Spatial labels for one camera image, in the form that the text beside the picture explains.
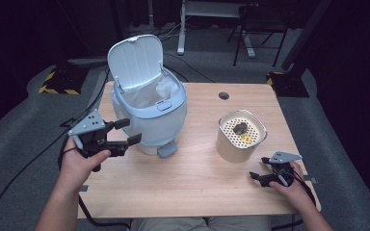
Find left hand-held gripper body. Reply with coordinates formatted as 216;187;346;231
67;109;130;158

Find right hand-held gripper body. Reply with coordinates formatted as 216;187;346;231
261;150;304;188

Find white pedal trash can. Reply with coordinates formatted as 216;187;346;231
106;34;188;160

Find person's right hand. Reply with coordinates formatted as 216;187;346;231
268;161;316;213

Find person's left hand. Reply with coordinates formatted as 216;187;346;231
59;136;112;191

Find beige container with perforated strainer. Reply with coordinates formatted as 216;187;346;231
215;109;268;164

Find dark food scrap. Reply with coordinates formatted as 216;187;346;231
232;121;249;136

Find stand base with yellow-black stripes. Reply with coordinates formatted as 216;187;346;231
38;61;91;96

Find white plastic trash bag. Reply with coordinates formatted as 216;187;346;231
121;75;180;110

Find person's legs in beige pants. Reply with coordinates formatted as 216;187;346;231
129;215;273;231

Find black stand with striped base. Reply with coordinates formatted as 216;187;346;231
266;0;333;98

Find black chair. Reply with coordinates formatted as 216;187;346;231
225;2;290;68

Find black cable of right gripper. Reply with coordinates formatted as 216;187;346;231
271;167;318;231

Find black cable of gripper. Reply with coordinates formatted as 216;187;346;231
271;167;318;231
0;65;132;231

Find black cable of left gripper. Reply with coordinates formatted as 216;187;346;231
0;65;132;231

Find white desk frame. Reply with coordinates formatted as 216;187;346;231
176;0;256;59

